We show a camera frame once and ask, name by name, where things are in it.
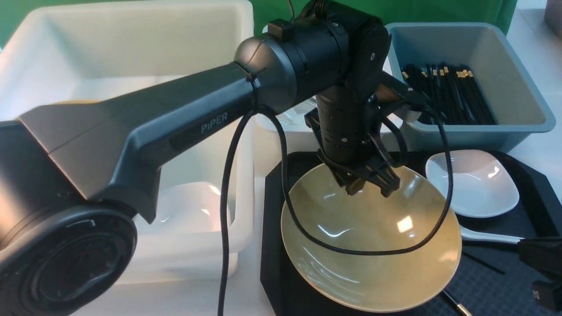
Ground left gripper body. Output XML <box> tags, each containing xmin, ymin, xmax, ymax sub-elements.
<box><xmin>305</xmin><ymin>85</ymin><xmax>409</xmax><ymax>178</ymax></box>

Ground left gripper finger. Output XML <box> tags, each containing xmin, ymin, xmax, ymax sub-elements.
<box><xmin>367</xmin><ymin>162</ymin><xmax>400</xmax><ymax>198</ymax></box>
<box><xmin>329</xmin><ymin>165</ymin><xmax>367</xmax><ymax>196</ymax></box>

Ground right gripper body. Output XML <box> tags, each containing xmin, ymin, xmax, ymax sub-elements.
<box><xmin>517</xmin><ymin>237</ymin><xmax>562</xmax><ymax>312</ymax></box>

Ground yellow noodle bowl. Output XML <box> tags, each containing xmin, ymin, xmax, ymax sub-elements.
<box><xmin>281</xmin><ymin>164</ymin><xmax>462</xmax><ymax>313</ymax></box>

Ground white ceramic soup spoon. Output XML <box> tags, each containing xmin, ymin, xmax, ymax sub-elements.
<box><xmin>459</xmin><ymin>226</ymin><xmax>522</xmax><ymax>245</ymax></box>

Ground white square sauce dish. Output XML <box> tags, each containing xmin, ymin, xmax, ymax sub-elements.
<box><xmin>451</xmin><ymin>150</ymin><xmax>520</xmax><ymax>219</ymax></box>

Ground black chopstick gold tip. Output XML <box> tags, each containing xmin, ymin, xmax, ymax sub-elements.
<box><xmin>442</xmin><ymin>289</ymin><xmax>472</xmax><ymax>316</ymax></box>

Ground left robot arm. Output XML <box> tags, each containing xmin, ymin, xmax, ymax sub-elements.
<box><xmin>1</xmin><ymin>0</ymin><xmax>398</xmax><ymax>316</ymax></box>

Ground white spoon bin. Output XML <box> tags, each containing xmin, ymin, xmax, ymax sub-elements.
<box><xmin>255</xmin><ymin>24</ymin><xmax>404</xmax><ymax>154</ymax></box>

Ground bundle of black chopsticks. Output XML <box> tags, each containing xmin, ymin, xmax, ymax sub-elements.
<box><xmin>401</xmin><ymin>63</ymin><xmax>499</xmax><ymax>126</ymax></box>

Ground green backdrop cloth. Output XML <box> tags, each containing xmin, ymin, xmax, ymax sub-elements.
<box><xmin>0</xmin><ymin>0</ymin><xmax>517</xmax><ymax>46</ymax></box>

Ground blue-grey plastic bin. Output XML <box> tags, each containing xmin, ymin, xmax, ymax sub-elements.
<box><xmin>386</xmin><ymin>22</ymin><xmax>556</xmax><ymax>152</ymax></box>

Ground white dish in tub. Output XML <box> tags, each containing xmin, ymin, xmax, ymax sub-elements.
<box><xmin>133</xmin><ymin>182</ymin><xmax>221</xmax><ymax>242</ymax></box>

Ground black cable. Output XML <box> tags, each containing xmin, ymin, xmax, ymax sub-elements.
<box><xmin>217</xmin><ymin>86</ymin><xmax>454</xmax><ymax>316</ymax></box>

